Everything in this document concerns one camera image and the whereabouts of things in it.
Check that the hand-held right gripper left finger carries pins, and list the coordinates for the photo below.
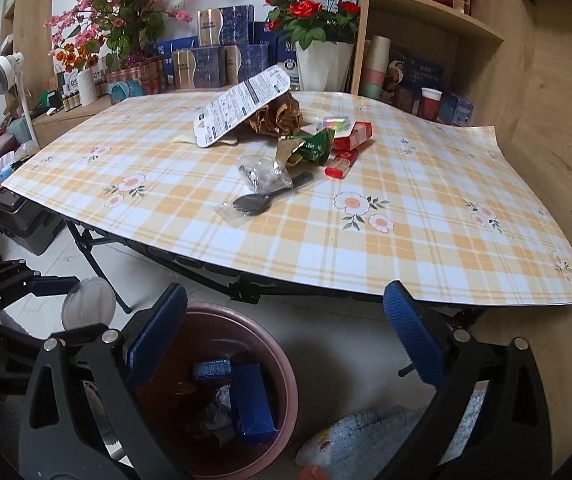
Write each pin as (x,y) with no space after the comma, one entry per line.
(158,340)

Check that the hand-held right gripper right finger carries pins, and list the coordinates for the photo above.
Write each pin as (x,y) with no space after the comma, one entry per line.
(413,340)

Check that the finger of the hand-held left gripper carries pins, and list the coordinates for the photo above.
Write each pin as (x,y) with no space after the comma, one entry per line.
(53,286)

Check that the clear round plastic lid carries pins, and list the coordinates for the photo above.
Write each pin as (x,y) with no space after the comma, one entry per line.
(88,305)

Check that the small blue red box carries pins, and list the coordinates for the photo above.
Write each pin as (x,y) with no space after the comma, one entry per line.
(211,369)

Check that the white tissue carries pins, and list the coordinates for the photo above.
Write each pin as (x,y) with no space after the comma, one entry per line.
(218,412)

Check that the blue paper coffee bag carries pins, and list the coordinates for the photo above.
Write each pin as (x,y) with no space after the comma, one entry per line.
(253,405)

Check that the brown plastic bin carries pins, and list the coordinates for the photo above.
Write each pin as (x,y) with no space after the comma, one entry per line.
(276,360)

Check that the rainbow candle blister pack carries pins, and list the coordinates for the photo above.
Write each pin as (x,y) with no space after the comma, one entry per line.
(337,124)

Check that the black equipment case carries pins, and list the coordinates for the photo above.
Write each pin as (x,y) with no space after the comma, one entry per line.
(21,222)

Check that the white fluffy mat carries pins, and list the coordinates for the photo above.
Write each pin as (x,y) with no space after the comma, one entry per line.
(365,435)

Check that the yellow plaid floral tablecloth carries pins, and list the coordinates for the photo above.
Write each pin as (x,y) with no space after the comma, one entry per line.
(316,220)

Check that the wooden sideboard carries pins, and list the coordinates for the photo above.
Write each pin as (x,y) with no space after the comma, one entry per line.
(76,115)

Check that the black plastic spork in wrapper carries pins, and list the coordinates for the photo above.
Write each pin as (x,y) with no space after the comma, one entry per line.
(266,200)

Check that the row of small brown bottles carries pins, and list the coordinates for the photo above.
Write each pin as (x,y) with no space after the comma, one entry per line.
(71,101)

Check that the red stick packet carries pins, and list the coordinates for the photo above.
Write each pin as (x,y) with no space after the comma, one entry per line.
(341,165)

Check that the cream round lid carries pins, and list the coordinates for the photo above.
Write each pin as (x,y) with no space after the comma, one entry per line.
(183,139)

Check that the crumpled clear plastic wrap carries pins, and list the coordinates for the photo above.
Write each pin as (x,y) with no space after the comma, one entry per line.
(263,172)

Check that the white ribbed vase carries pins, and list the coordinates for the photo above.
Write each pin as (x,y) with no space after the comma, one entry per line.
(87,87)

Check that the teal shell-shaped holder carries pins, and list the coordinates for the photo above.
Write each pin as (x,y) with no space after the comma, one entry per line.
(126,92)

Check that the red and white box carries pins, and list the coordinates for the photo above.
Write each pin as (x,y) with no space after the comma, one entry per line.
(353,136)

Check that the green snack wrapper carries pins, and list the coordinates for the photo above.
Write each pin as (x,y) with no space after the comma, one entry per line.
(311,147)

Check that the white desk fan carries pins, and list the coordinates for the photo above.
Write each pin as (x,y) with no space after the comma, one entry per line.
(8,72)

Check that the wicker basket planter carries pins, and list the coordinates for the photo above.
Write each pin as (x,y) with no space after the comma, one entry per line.
(136,72)

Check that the orange artificial flowers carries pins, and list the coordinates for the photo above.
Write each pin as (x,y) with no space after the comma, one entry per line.
(73,57)

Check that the small blue patterned box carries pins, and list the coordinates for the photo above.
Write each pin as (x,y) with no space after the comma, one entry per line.
(455,109)

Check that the red cup with white rim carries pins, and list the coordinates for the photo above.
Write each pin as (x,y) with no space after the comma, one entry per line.
(429,105)

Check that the white printed cardboard sheet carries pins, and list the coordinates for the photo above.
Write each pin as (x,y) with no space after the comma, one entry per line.
(243,107)

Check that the crumpled gold wrapper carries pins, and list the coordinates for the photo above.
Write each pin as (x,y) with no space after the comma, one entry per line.
(278,117)

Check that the dark blue printed box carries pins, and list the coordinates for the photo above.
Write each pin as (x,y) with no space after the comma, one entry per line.
(418,72)

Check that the stack of pastel cups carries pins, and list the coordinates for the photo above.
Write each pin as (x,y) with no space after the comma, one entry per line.
(375,67)

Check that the stack of blue gift boxes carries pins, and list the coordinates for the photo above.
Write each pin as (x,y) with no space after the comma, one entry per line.
(216,60)

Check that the white faceted vase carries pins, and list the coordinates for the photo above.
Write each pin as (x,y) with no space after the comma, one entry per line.
(323,67)

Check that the wooden shelf unit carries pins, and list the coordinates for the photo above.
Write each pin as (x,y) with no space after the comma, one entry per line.
(465,55)

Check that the pink artificial blossom plant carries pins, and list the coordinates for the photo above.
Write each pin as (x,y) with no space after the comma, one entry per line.
(126,5)

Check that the small glass perfume bottle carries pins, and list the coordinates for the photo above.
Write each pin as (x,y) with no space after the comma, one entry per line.
(461,2)

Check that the red artificial rose bouquet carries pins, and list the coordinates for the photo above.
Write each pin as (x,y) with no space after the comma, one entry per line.
(311,10)

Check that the black folding table frame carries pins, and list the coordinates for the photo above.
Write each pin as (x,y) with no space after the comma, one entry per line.
(226,280)

